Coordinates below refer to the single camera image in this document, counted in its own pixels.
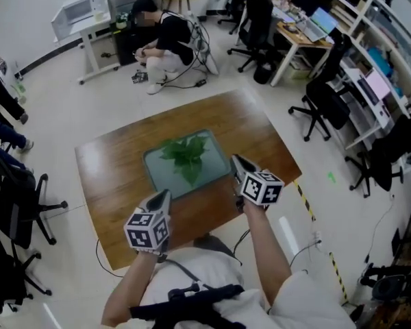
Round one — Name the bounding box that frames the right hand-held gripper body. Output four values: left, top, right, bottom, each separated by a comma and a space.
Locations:
229, 154, 285, 207

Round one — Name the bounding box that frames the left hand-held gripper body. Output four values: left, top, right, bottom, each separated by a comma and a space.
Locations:
123, 188, 173, 253

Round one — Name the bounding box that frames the grey-green rectangular tray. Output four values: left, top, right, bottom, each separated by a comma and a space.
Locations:
142, 128, 232, 201

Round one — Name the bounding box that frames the green potted plant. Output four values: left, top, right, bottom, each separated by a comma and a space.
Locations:
159, 134, 210, 187

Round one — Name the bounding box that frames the person's right forearm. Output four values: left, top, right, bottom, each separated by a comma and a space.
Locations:
242, 199, 293, 307

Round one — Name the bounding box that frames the person's left forearm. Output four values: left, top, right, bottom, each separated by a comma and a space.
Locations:
101, 250, 162, 329

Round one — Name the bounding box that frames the black office chair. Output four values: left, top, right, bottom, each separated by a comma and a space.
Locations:
288, 34, 353, 143
218, 0, 248, 36
0, 233, 53, 314
345, 114, 411, 199
0, 164, 69, 247

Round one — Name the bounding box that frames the black trash bin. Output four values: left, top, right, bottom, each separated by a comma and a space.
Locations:
253, 62, 277, 85

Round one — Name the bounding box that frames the person's white shirt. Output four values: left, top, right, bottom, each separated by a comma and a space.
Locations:
138, 247, 358, 329

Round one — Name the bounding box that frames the pale storage box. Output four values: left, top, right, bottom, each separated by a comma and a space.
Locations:
289, 60, 312, 80

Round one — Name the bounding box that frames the wooden desk with white legs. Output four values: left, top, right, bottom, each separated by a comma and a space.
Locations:
270, 21, 334, 87

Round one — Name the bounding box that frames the idle hand-held gripper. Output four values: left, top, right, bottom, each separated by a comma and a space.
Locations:
130, 70, 149, 86

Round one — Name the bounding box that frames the laptop with pink screen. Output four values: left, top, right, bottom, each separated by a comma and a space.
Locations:
357, 67, 392, 106

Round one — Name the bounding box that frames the black chair with grey jacket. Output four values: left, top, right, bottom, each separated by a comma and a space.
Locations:
227, 0, 289, 74

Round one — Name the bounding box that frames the black equipment pile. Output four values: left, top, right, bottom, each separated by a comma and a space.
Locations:
358, 261, 411, 329

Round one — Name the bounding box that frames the open silver laptop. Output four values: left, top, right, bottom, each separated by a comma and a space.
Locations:
297, 7, 340, 43

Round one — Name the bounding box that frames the black low cabinet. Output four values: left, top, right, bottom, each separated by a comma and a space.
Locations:
110, 21, 149, 66

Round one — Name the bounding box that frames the white rolling stand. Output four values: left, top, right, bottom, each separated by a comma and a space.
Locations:
53, 19, 121, 86

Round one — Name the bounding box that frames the green plastic item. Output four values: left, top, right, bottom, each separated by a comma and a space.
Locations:
15, 82, 29, 104

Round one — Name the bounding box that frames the white shelving unit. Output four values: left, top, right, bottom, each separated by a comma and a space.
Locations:
297, 0, 411, 174

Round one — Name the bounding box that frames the white microwave oven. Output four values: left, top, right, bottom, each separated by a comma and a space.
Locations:
51, 0, 112, 42

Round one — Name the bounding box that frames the black cable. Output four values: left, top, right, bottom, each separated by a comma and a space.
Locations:
95, 238, 125, 280

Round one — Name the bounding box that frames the black chest harness mount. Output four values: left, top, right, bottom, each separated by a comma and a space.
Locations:
129, 283, 247, 329

